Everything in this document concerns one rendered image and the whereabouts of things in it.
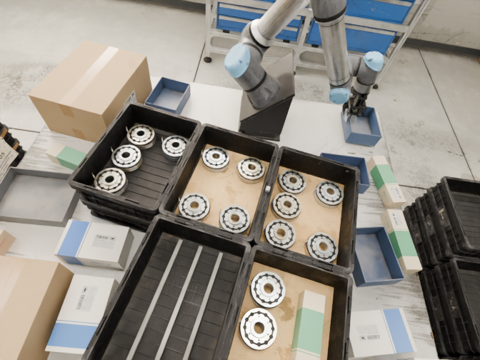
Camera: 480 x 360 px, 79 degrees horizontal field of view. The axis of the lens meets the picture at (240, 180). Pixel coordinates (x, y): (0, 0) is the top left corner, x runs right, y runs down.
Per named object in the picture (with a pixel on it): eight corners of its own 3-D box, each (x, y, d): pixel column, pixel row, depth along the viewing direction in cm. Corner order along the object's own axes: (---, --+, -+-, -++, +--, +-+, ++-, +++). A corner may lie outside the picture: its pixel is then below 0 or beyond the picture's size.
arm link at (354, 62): (330, 68, 111) (359, 72, 109) (334, 47, 116) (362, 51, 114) (326, 83, 118) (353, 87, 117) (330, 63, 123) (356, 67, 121)
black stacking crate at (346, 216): (273, 164, 116) (280, 146, 107) (346, 186, 114) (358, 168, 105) (248, 256, 94) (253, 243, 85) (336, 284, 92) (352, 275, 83)
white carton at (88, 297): (101, 356, 84) (91, 354, 77) (58, 352, 84) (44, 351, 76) (121, 285, 95) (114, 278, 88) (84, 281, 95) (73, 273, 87)
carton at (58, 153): (51, 161, 118) (44, 152, 113) (61, 151, 121) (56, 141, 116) (103, 182, 116) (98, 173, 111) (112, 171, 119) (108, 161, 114)
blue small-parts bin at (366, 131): (340, 113, 151) (346, 102, 145) (367, 117, 152) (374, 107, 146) (345, 141, 140) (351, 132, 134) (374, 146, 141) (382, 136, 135)
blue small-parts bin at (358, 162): (318, 188, 125) (324, 180, 119) (316, 161, 134) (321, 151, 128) (363, 193, 126) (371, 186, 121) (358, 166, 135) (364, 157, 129)
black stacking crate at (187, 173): (203, 143, 118) (203, 123, 109) (273, 163, 116) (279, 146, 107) (161, 228, 96) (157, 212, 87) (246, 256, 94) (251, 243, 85)
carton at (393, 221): (412, 273, 109) (422, 269, 104) (397, 273, 108) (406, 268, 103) (393, 216, 122) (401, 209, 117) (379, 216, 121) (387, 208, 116)
